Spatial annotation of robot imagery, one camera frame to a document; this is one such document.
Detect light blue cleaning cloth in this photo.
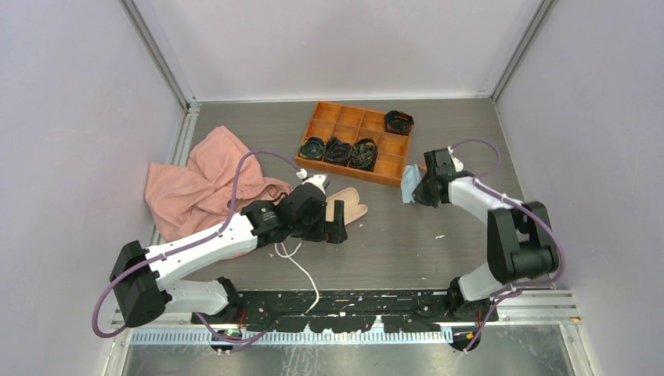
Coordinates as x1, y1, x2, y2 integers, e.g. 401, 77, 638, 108
400, 164, 422, 204

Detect pink glasses case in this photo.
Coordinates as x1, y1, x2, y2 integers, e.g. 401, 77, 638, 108
325, 187, 368, 226

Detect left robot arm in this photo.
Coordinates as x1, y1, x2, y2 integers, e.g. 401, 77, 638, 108
110, 182, 348, 327

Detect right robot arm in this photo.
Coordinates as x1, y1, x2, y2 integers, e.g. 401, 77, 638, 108
413, 149, 563, 322

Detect dark floral rolled tie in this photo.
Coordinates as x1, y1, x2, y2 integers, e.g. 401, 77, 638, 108
298, 136, 327, 161

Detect dark rolled tie top right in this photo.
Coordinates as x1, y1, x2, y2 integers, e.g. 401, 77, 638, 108
384, 110, 414, 136

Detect orange wooden divider tray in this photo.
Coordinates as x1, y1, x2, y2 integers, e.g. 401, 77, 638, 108
295, 101, 415, 186

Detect pink shorts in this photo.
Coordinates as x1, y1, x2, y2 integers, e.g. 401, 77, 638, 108
144, 125, 294, 261

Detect white drawstring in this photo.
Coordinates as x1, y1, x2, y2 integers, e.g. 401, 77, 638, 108
273, 240, 320, 315

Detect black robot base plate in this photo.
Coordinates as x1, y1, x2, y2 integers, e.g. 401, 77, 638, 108
191, 289, 498, 333

